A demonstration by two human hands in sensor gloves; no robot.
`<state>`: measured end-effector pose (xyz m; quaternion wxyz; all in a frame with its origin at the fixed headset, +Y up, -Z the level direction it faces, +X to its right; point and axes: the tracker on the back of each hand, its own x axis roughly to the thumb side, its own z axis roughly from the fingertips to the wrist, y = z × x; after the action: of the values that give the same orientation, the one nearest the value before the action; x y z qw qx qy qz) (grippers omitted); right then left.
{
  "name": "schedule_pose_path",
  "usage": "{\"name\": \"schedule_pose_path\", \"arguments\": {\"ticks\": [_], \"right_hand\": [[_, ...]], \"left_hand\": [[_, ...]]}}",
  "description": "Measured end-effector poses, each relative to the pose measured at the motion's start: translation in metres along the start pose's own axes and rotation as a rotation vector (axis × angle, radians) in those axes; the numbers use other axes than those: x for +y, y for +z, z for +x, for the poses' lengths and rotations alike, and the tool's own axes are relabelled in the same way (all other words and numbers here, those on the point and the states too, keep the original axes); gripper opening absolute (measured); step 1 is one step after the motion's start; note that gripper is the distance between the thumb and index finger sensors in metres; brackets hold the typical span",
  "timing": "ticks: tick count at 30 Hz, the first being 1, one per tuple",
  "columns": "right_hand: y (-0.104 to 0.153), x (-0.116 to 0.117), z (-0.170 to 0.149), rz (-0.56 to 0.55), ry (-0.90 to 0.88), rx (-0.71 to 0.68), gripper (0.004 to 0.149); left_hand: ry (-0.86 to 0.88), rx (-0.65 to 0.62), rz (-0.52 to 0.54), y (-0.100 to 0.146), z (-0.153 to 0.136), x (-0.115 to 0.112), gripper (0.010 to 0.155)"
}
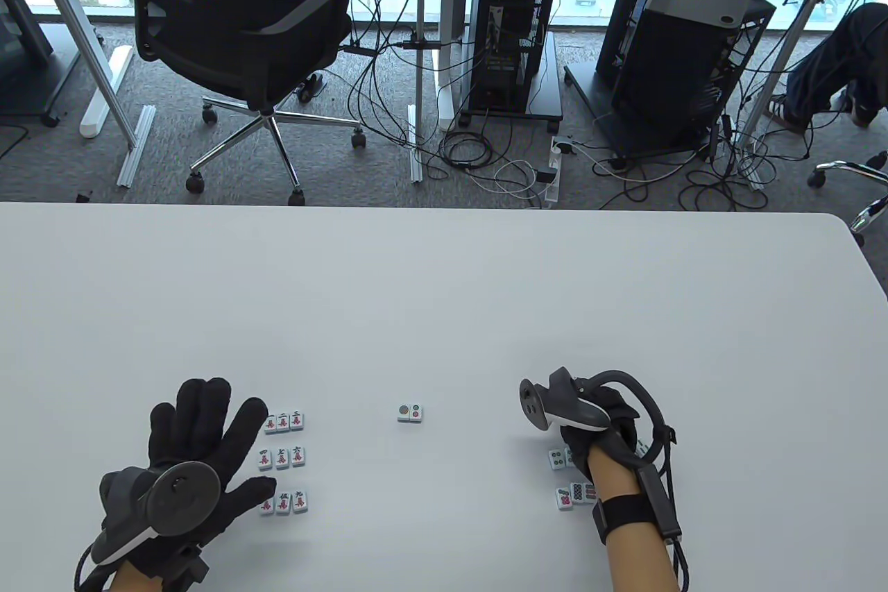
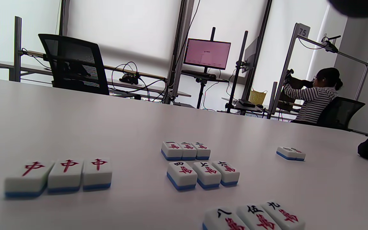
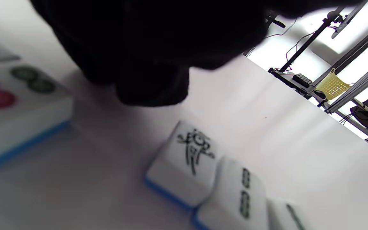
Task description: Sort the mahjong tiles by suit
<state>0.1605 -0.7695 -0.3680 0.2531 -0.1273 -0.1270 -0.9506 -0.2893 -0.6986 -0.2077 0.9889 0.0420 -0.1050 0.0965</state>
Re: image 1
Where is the chrome chair base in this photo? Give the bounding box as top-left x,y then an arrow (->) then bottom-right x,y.
807,150 -> 888,247

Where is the group of character mahjong tiles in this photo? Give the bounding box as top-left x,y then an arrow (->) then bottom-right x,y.
257,410 -> 309,517

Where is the white power strip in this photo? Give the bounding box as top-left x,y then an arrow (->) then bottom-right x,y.
543,137 -> 567,209

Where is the black hanging power strip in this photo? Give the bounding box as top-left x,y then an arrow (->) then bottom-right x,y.
339,39 -> 446,56

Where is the black rolling cart base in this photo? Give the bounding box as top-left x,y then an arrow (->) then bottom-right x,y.
454,30 -> 565,133

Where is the person's right forearm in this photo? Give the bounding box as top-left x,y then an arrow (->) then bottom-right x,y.
588,443 -> 684,592

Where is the grey slanted workstation cart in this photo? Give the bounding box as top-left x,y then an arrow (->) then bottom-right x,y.
565,0 -> 778,166

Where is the black wrist strap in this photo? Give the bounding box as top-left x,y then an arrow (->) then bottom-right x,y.
590,495 -> 670,544

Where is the person's right hand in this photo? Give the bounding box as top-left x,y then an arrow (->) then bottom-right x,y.
561,387 -> 642,480

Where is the person's left hand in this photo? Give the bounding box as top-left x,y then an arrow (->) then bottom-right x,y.
128,378 -> 278,576

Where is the white desk foot bar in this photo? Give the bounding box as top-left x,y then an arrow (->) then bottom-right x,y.
79,44 -> 133,138

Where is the aluminium profile rail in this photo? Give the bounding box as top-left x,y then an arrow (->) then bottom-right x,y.
116,105 -> 157,189
407,104 -> 425,185

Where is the black computer tower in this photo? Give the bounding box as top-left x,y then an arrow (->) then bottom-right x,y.
466,0 -> 553,114

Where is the grey glove-mounted controller with disc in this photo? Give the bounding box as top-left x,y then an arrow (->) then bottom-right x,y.
93,463 -> 223,566

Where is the black slim wrist module with cable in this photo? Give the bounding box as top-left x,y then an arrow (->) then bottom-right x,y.
634,466 -> 692,592

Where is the person's left forearm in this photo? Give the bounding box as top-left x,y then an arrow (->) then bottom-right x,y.
111,561 -> 174,592

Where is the tangle of black floor cables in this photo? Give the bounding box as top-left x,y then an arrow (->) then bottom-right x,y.
343,30 -> 812,212

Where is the dark grey rolling cabinet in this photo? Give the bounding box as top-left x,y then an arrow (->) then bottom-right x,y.
0,0 -> 85,129

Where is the grey glove-mounted controller with ring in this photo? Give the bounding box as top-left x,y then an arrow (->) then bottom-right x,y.
519,368 -> 677,482

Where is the black mesh office chair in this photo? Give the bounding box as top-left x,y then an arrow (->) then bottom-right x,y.
90,0 -> 368,208

